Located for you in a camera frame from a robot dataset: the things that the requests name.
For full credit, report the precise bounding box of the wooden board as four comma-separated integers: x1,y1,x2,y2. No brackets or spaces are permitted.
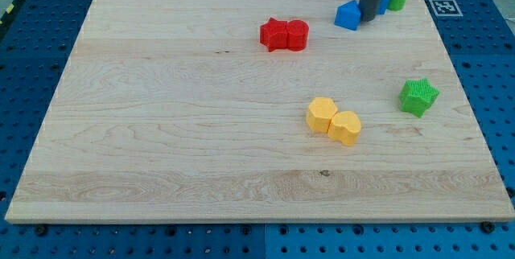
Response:
6,0,514,224

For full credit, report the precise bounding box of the blue cube block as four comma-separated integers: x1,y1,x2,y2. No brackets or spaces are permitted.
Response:
377,0,390,15

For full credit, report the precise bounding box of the yellow heart block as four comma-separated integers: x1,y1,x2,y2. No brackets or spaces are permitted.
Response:
328,111,361,146

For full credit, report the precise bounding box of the red cylinder block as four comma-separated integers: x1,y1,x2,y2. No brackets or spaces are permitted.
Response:
286,19,309,51

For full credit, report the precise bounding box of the yellow hexagon block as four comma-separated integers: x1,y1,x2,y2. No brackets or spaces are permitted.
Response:
306,97,338,133

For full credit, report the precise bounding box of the white fiducial marker tag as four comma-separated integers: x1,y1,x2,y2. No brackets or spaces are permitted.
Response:
428,0,463,17

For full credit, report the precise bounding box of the red star block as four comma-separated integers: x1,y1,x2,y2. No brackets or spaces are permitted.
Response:
260,18,288,52

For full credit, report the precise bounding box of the green star block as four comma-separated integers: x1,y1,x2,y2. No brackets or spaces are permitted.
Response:
398,78,440,117

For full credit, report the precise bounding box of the black bolt right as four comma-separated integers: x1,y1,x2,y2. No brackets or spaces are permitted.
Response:
480,221,496,234

